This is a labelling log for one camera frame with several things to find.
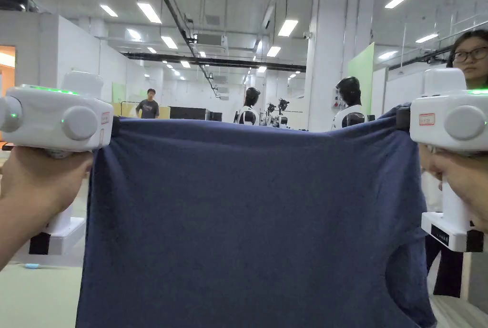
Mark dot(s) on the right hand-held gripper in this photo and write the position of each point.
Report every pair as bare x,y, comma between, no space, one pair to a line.
450,122

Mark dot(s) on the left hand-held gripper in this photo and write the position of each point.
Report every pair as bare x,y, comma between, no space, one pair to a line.
49,122

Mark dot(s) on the dark blue shirt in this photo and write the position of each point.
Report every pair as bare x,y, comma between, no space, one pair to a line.
251,221

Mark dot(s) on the person's left forearm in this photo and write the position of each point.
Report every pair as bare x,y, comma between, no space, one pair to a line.
13,229

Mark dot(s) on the person's left hand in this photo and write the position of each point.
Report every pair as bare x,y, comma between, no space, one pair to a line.
42,183

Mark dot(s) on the person's right hand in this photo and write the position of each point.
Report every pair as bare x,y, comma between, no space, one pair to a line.
469,183

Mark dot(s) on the white and black humanoid robot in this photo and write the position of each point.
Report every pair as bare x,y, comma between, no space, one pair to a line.
248,108
349,105

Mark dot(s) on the small light blue object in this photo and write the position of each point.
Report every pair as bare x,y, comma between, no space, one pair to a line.
32,266

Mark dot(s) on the black robot with arms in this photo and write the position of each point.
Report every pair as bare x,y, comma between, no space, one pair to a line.
277,112

